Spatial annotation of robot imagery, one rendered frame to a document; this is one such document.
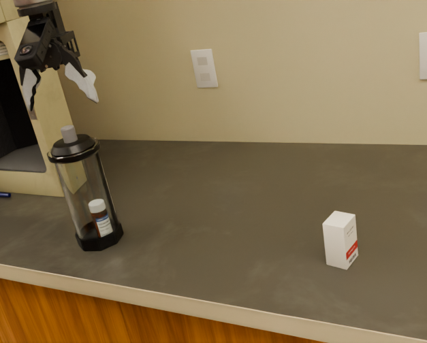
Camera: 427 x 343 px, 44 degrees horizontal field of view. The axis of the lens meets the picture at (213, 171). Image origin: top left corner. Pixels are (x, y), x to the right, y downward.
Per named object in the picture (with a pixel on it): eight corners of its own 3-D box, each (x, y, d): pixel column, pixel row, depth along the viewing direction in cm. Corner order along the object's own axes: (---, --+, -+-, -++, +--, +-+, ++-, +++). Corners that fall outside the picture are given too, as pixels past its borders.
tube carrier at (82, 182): (130, 221, 120) (107, 135, 111) (112, 248, 110) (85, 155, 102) (88, 223, 123) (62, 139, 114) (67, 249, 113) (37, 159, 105)
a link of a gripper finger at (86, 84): (114, 86, 107) (80, 53, 105) (103, 94, 101) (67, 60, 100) (105, 95, 108) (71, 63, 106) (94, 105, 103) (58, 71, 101)
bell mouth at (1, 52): (11, 47, 152) (4, 28, 150) (56, 43, 144) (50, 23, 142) (-39, 64, 138) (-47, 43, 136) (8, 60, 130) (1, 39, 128)
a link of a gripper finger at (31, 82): (42, 103, 111) (54, 66, 107) (28, 113, 106) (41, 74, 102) (28, 96, 111) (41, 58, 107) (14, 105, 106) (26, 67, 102)
